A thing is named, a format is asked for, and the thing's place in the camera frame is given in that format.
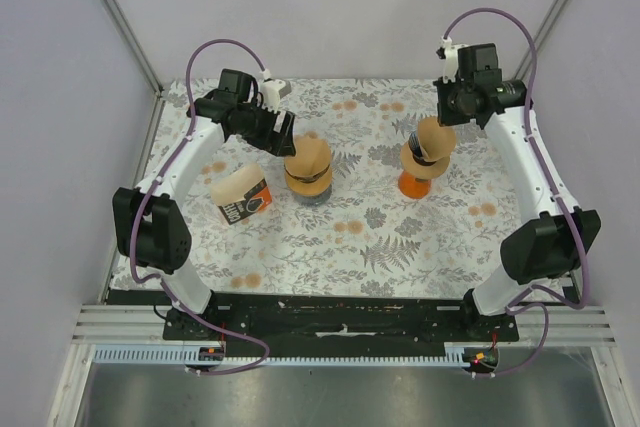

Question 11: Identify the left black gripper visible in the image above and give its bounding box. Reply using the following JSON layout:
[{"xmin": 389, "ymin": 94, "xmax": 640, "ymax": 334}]
[{"xmin": 234, "ymin": 99, "xmax": 296, "ymax": 159}]

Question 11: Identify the brown paper coffee filter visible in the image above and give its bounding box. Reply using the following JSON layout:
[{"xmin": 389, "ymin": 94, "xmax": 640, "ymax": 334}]
[{"xmin": 284, "ymin": 136, "xmax": 331, "ymax": 176}]

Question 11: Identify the coffee filter package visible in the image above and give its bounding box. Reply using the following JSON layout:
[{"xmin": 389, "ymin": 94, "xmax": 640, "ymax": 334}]
[{"xmin": 210, "ymin": 163, "xmax": 272, "ymax": 225}]

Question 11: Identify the orange glass carafe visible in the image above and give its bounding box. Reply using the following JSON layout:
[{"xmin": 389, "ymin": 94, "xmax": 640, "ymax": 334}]
[{"xmin": 398, "ymin": 171, "xmax": 432, "ymax": 199}]

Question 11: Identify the grey glass dripper cone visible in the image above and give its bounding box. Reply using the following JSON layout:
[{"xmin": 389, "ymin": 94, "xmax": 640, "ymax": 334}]
[{"xmin": 285, "ymin": 165, "xmax": 330, "ymax": 184}]

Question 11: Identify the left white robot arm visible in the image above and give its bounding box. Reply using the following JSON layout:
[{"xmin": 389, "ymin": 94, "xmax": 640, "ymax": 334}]
[{"xmin": 112, "ymin": 69, "xmax": 295, "ymax": 340}]

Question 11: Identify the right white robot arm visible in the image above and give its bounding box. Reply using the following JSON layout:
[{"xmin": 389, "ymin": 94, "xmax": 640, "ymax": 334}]
[{"xmin": 434, "ymin": 37, "xmax": 601, "ymax": 341}]

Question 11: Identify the floral tablecloth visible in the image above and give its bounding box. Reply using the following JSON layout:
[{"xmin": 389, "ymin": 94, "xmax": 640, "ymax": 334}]
[{"xmin": 110, "ymin": 77, "xmax": 566, "ymax": 301}]

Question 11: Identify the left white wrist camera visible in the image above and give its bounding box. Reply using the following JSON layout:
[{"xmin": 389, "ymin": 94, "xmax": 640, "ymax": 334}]
[{"xmin": 258, "ymin": 69, "xmax": 292, "ymax": 112}]

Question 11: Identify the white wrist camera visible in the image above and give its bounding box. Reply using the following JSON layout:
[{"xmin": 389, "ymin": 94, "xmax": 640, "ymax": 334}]
[
  {"xmin": 258, "ymin": 69, "xmax": 292, "ymax": 112},
  {"xmin": 436, "ymin": 37, "xmax": 467, "ymax": 83}
]

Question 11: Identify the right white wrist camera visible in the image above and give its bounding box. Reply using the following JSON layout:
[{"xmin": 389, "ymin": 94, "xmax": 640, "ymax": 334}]
[{"xmin": 436, "ymin": 37, "xmax": 467, "ymax": 83}]

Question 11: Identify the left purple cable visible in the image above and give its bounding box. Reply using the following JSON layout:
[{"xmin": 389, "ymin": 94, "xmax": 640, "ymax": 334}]
[{"xmin": 128, "ymin": 38, "xmax": 274, "ymax": 377}]

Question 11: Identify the purple cable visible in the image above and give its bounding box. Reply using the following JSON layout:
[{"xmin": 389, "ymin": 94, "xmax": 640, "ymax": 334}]
[
  {"xmin": 128, "ymin": 38, "xmax": 274, "ymax": 377},
  {"xmin": 442, "ymin": 7, "xmax": 595, "ymax": 379}
]

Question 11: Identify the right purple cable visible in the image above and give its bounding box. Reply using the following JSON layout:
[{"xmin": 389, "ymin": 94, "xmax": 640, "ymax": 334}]
[{"xmin": 442, "ymin": 7, "xmax": 595, "ymax": 379}]

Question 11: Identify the black mounting base plate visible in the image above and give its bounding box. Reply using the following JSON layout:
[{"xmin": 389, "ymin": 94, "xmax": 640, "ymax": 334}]
[{"xmin": 163, "ymin": 293, "xmax": 519, "ymax": 356}]

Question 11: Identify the aluminium frame rail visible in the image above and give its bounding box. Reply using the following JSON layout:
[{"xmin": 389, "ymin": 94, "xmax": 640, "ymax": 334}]
[{"xmin": 72, "ymin": 305, "xmax": 616, "ymax": 347}]

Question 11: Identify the white slotted cable duct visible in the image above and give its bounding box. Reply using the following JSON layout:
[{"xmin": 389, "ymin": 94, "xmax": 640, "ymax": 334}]
[{"xmin": 93, "ymin": 345, "xmax": 480, "ymax": 370}]

